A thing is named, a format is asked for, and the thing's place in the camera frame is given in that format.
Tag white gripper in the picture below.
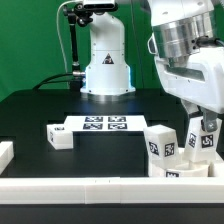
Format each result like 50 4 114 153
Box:
154 47 224 132

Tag white round stool seat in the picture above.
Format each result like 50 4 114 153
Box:
148 160 209 178

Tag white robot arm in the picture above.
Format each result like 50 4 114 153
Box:
84 0 224 132

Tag white U-shaped fence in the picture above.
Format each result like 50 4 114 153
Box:
0 141 224 204

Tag white marker base plate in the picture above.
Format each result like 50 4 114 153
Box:
64 115 147 132

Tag black cables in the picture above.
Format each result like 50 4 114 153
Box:
32 72 78 90

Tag camera on mount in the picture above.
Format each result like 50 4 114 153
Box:
83 0 116 10

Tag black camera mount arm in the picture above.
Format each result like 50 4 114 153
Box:
63 3 93 91

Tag white cable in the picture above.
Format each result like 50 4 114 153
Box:
55 0 78 73

